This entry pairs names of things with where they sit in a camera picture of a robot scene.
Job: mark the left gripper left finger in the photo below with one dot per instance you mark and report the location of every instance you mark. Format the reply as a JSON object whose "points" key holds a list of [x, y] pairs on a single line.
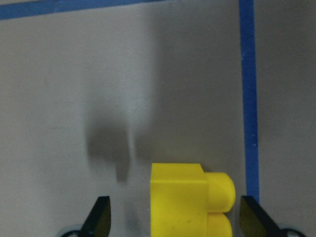
{"points": [[98, 222]]}

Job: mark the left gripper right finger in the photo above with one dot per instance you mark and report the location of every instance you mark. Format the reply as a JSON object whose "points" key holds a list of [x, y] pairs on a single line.
{"points": [[254, 220]]}

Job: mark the yellow toy block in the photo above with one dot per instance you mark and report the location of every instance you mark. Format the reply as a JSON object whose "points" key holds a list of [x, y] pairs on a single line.
{"points": [[186, 201]]}

